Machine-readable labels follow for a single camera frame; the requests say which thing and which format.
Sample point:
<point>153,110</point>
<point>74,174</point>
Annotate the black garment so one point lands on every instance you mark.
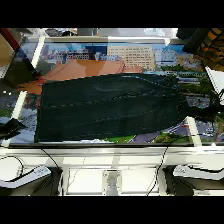
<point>190,35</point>
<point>106,110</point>

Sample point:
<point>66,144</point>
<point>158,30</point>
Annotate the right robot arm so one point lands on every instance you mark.
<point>195,172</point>

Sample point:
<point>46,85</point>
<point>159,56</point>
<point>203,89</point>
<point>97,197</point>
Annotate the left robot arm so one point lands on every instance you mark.
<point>30,176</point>

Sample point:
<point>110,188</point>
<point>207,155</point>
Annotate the yellow checked garment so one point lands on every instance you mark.
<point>213,46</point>

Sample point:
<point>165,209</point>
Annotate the silver frame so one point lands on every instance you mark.
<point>110,156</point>

